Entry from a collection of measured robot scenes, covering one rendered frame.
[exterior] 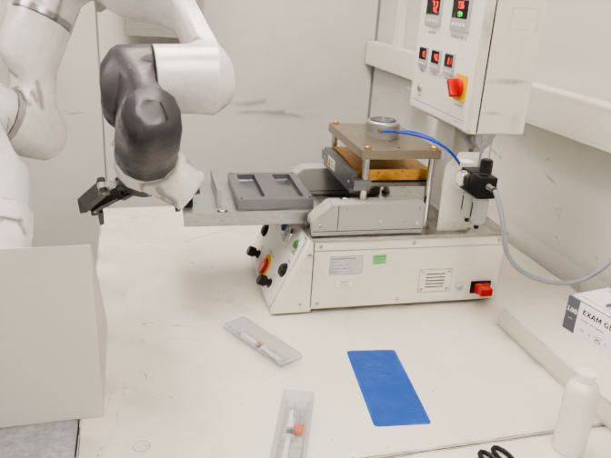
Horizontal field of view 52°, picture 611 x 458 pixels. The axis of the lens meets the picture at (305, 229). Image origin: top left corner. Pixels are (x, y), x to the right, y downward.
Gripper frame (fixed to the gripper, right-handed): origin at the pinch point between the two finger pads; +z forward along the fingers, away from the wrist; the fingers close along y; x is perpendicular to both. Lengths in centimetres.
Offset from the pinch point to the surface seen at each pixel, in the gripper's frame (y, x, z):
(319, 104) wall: -102, -77, 134
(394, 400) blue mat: -35, 44, -6
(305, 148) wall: -94, -62, 147
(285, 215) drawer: -30.9, 3.0, 12.5
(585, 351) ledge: -76, 46, -9
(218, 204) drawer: -17.8, -2.8, 15.3
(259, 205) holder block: -25.8, -0.2, 12.4
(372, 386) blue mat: -33, 41, -2
